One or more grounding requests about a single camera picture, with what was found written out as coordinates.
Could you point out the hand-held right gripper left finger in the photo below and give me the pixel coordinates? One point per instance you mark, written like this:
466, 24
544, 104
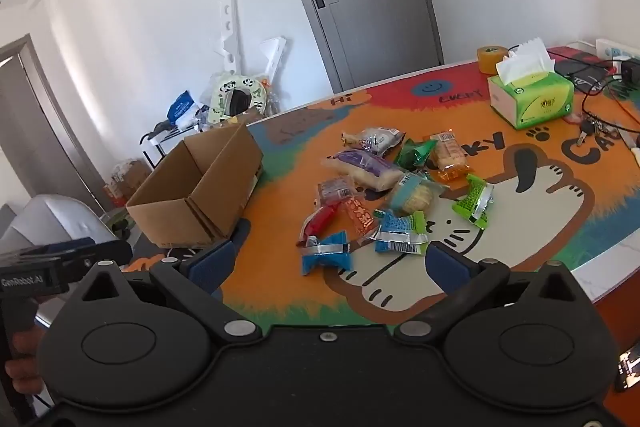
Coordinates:
216, 263

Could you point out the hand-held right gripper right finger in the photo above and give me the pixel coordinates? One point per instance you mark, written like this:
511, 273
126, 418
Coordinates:
445, 264

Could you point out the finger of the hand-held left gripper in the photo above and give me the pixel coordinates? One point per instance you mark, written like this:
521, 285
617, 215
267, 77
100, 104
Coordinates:
102, 254

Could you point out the blue snack packet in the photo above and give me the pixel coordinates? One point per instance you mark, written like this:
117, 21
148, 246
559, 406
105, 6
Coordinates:
402, 223
400, 244
325, 253

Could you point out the light green snack packet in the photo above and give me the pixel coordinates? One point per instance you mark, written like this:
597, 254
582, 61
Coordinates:
474, 202

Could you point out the teal label cake packet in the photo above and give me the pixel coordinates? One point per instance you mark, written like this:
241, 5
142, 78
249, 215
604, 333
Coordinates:
412, 196

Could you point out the orange red snack packet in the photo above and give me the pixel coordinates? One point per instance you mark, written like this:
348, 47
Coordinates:
360, 217

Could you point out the orange biscuit packet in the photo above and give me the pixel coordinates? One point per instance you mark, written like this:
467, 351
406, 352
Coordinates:
449, 157

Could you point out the red sausage packet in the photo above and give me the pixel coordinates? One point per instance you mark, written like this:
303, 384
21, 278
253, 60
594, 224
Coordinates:
320, 222

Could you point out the dark green snack packet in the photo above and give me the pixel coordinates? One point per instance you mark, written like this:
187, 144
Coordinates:
414, 153

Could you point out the purple snack packet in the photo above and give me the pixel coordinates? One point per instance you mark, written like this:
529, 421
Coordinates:
360, 168

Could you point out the white brown snack packet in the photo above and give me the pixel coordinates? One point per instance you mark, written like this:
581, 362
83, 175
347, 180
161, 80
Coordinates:
372, 140

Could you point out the person's left hand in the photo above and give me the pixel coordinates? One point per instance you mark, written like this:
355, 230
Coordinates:
22, 379

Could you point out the grey chair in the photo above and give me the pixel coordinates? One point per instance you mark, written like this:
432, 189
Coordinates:
55, 214

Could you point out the small brown cardboard box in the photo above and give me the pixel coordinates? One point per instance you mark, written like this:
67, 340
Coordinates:
127, 182

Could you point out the colourful cartoon table mat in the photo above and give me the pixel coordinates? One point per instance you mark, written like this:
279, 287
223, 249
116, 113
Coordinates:
525, 217

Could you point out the black shoe rack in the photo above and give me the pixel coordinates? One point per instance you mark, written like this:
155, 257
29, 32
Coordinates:
160, 142

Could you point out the grey side door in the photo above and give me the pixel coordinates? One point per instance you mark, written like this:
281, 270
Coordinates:
45, 122

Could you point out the blue plastic bag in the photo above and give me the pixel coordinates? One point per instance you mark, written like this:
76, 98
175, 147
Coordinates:
184, 107

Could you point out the green tissue box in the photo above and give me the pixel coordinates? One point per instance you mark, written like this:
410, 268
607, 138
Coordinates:
535, 99

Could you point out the key bunch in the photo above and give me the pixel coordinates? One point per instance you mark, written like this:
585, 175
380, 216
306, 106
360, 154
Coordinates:
589, 130

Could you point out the yellow tape roll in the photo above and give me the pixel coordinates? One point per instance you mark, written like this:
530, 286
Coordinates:
490, 58

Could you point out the short white foam board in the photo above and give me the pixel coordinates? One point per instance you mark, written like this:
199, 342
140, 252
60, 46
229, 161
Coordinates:
274, 54

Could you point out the tall white foam board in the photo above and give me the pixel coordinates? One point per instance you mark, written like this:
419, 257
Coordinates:
229, 37

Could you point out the red black flat pad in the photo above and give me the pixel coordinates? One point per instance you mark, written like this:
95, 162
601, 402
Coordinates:
575, 68

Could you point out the black power adapter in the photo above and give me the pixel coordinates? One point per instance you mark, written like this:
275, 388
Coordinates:
631, 71

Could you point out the white power strip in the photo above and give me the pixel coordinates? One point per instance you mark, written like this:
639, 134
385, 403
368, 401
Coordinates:
617, 49

